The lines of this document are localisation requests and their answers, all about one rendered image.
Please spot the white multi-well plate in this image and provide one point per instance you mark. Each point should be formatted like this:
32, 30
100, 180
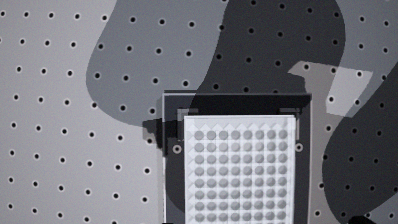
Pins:
216, 139

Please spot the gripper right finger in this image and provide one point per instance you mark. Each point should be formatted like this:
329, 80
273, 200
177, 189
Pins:
360, 220

